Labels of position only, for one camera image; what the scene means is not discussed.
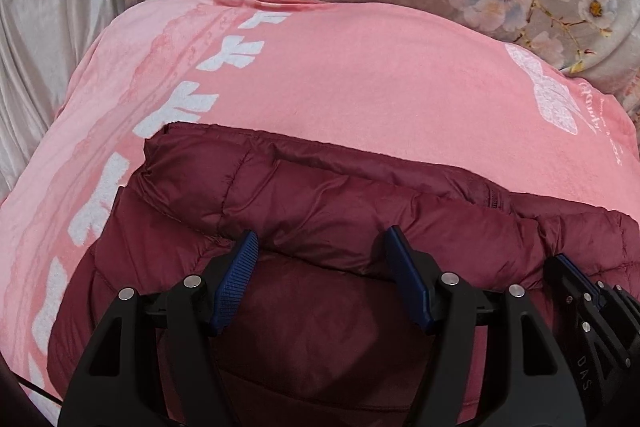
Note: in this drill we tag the silver grey satin cloth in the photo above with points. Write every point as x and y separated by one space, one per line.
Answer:
50 32

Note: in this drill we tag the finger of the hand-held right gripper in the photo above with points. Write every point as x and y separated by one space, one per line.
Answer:
629 303
580 279

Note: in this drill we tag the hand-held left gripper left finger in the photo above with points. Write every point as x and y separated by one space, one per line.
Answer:
235 282

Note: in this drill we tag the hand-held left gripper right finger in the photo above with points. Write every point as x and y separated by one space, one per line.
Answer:
407 287

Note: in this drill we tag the maroon puffer jacket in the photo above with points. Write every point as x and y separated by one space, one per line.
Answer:
325 217

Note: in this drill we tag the pink printed blanket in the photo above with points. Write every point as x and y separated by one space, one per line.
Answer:
350 82

